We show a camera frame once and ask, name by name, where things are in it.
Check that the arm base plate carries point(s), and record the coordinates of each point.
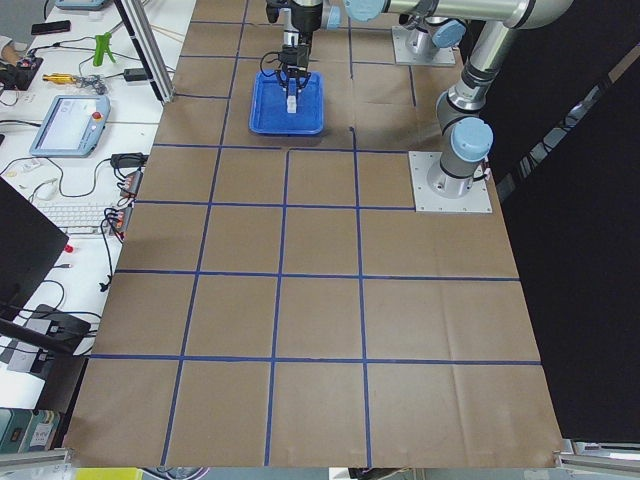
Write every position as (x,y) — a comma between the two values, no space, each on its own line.
(418,48)
(436,192)

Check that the green handled reach grabber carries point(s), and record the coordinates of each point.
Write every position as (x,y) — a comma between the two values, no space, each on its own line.
(102,49)

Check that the teach pendant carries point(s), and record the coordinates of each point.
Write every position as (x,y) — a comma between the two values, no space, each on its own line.
(72,127)

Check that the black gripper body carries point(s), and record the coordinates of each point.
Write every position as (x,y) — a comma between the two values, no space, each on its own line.
(294,57)
(302,16)

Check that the yellow tool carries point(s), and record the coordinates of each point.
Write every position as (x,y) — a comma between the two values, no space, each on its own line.
(60,78)

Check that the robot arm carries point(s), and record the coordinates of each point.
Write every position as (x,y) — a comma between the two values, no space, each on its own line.
(468,139)
(380,25)

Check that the black usb hub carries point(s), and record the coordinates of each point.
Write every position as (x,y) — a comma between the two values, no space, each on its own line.
(130,185)

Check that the blue plastic tray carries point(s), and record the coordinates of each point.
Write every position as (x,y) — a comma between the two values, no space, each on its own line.
(269,114)

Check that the black power adapter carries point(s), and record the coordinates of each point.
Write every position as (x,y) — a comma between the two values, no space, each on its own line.
(135,74)

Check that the black phone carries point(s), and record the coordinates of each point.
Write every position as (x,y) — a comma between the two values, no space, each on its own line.
(46,28)

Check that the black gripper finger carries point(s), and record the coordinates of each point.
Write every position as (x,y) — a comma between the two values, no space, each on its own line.
(301,80)
(283,80)

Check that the black monitor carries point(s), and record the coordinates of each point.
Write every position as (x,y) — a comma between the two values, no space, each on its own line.
(30,246)

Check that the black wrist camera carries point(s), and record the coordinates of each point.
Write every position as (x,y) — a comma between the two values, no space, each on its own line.
(273,8)

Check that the white keyboard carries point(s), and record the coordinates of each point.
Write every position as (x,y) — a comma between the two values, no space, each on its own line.
(76,219)

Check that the aluminium frame post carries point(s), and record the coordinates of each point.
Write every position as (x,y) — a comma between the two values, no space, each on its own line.
(139,29)

